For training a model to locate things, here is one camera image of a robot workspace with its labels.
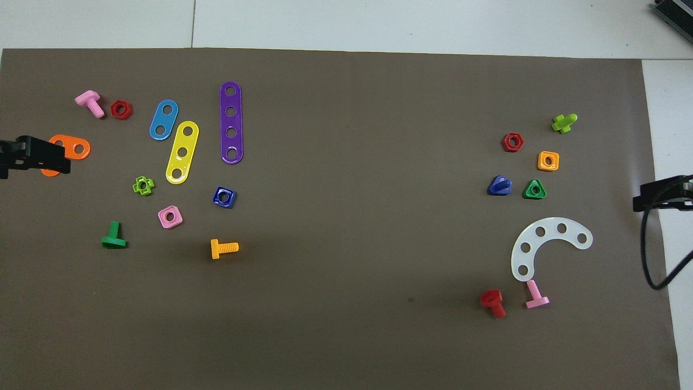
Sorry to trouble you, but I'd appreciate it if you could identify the blue two-hole plastic strip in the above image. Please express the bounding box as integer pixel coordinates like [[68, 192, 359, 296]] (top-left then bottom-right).
[[149, 99, 179, 141]]

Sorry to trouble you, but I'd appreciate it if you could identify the light green cross-head screw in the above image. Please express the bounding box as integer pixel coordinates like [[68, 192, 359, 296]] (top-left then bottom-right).
[[551, 113, 578, 134]]

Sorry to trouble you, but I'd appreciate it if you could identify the orange plastic screw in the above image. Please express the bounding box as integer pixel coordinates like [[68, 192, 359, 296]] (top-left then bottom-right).
[[210, 238, 240, 260]]

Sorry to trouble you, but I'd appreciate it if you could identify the white curved five-hole plate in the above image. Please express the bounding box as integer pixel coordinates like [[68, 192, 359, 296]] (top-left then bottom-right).
[[511, 217, 594, 282]]

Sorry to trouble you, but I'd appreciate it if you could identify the purple four-hole plastic strip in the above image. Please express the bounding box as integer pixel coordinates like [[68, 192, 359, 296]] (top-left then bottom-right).
[[219, 81, 244, 165]]

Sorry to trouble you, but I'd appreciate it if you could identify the pink square plastic nut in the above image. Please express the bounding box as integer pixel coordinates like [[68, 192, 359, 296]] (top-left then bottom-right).
[[158, 205, 184, 229]]

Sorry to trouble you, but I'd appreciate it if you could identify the orange heart-shaped plastic plate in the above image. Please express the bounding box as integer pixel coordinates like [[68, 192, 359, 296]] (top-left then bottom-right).
[[41, 134, 91, 178]]

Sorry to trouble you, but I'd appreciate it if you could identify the blue plastic screw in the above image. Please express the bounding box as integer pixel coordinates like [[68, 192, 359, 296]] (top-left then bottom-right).
[[487, 174, 513, 196]]

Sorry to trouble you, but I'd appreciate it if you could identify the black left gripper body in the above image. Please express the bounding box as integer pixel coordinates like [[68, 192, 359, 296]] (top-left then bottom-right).
[[0, 139, 19, 180]]

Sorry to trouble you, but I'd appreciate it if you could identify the pink plastic screw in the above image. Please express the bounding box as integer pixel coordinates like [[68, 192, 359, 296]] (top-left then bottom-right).
[[525, 279, 551, 310], [75, 90, 106, 119]]

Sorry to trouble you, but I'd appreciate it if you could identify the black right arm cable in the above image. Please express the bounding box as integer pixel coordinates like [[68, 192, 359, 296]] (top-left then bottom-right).
[[640, 208, 693, 291]]

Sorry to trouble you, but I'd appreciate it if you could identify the red plastic screw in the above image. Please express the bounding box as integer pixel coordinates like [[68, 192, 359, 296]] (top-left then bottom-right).
[[480, 289, 507, 319]]

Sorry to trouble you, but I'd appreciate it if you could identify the yellow three-hole plastic strip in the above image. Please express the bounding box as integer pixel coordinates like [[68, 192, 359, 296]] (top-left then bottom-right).
[[165, 120, 200, 185]]

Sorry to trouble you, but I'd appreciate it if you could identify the blue square plastic nut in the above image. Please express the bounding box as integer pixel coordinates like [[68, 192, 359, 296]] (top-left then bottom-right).
[[212, 186, 237, 209]]

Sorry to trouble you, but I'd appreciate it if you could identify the grey black electronic device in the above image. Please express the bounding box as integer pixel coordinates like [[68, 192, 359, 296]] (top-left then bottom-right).
[[652, 0, 693, 37]]

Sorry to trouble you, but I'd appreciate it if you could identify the brown table mat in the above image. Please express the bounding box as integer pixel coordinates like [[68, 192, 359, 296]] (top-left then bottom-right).
[[0, 48, 682, 390]]

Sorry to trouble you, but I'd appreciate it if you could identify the dark green plastic screw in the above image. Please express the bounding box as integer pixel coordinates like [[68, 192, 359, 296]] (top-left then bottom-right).
[[101, 221, 128, 250]]

